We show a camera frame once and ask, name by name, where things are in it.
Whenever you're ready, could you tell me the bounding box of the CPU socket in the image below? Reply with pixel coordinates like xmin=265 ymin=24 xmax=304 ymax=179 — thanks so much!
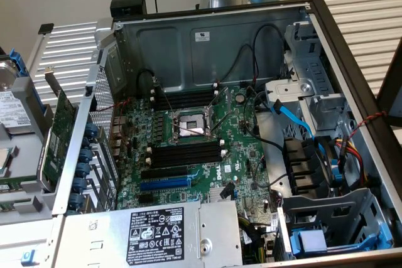
xmin=168 ymin=106 xmax=218 ymax=146

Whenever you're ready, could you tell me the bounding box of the thin metal locking lever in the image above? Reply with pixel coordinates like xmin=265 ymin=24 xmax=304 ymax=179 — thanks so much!
xmin=156 ymin=82 xmax=177 ymax=119
xmin=174 ymin=123 xmax=209 ymax=139

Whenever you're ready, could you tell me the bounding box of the green motherboard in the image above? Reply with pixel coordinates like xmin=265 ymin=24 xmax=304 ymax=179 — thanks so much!
xmin=114 ymin=83 xmax=285 ymax=264

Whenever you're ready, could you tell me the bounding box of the long black expansion slot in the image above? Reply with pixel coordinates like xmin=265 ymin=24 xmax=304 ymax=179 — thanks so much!
xmin=140 ymin=166 xmax=189 ymax=180

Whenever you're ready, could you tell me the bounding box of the open metal PC case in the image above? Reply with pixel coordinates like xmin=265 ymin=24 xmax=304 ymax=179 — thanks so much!
xmin=52 ymin=0 xmax=402 ymax=268

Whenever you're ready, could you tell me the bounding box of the blue expansion slot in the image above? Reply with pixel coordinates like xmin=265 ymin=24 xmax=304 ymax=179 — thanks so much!
xmin=139 ymin=177 xmax=192 ymax=192

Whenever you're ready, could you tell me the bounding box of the silver chipset heatsink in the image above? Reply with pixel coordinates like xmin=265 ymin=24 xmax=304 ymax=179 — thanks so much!
xmin=207 ymin=186 xmax=236 ymax=203

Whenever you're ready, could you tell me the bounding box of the silver network port block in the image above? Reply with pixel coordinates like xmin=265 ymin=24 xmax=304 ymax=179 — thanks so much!
xmin=112 ymin=115 xmax=129 ymax=128

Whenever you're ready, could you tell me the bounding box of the short black expansion slot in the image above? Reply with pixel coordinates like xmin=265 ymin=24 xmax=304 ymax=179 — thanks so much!
xmin=137 ymin=193 xmax=155 ymax=205

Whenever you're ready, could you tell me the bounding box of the blue card retainer clip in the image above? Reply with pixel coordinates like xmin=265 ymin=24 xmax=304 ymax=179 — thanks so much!
xmin=76 ymin=163 xmax=92 ymax=178
xmin=68 ymin=193 xmax=85 ymax=210
xmin=77 ymin=148 xmax=94 ymax=164
xmin=84 ymin=122 xmax=100 ymax=139
xmin=72 ymin=177 xmax=89 ymax=194

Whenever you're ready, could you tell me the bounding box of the metal disk bay cage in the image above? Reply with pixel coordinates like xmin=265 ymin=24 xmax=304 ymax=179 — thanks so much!
xmin=276 ymin=188 xmax=395 ymax=261
xmin=264 ymin=21 xmax=349 ymax=132

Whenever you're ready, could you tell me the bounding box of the black power supply label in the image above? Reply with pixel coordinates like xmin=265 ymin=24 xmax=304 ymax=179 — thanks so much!
xmin=126 ymin=207 xmax=185 ymax=266

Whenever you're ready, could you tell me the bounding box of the green graphics card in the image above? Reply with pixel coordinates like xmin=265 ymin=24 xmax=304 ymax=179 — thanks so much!
xmin=36 ymin=66 xmax=79 ymax=193

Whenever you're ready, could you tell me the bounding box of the blue plastic fan clip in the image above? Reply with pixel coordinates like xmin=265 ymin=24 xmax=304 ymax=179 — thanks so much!
xmin=329 ymin=158 xmax=344 ymax=185

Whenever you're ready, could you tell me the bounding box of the silver power supply unit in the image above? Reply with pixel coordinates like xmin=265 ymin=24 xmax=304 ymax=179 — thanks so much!
xmin=53 ymin=200 xmax=244 ymax=268

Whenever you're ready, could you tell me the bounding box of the blue disk tray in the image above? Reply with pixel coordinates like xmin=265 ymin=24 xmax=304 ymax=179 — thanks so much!
xmin=290 ymin=222 xmax=393 ymax=258

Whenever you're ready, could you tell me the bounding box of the grey parts rack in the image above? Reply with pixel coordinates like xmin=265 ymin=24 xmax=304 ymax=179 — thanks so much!
xmin=0 ymin=75 xmax=81 ymax=268

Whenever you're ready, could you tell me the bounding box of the silver hard disk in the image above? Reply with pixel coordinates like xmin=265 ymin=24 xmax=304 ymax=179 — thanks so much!
xmin=0 ymin=57 xmax=35 ymax=136

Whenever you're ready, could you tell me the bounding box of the blue hard disk carrier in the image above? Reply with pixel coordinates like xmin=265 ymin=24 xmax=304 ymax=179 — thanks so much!
xmin=9 ymin=48 xmax=48 ymax=118

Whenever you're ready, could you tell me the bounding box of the dark framed panel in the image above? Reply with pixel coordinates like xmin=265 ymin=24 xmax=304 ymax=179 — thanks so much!
xmin=376 ymin=37 xmax=402 ymax=128

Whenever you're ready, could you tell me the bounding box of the silver CPU chip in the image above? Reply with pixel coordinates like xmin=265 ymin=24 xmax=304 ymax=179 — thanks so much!
xmin=0 ymin=147 xmax=18 ymax=178

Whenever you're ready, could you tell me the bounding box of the blue case latch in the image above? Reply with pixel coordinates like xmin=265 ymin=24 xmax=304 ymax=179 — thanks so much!
xmin=20 ymin=249 xmax=38 ymax=267

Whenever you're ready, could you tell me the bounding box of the black looped wire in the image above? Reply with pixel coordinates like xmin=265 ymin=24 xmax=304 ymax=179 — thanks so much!
xmin=251 ymin=23 xmax=288 ymax=92

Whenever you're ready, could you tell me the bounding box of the red black twisted wire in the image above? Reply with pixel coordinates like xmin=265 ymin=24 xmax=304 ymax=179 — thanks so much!
xmin=94 ymin=97 xmax=133 ymax=156
xmin=347 ymin=110 xmax=390 ymax=142

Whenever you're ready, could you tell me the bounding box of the blue SATA wire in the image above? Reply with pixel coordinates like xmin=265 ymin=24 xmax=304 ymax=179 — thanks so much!
xmin=270 ymin=98 xmax=317 ymax=140

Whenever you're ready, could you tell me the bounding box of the yellow red power wire bundle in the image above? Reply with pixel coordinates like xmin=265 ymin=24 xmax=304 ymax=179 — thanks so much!
xmin=333 ymin=137 xmax=373 ymax=187

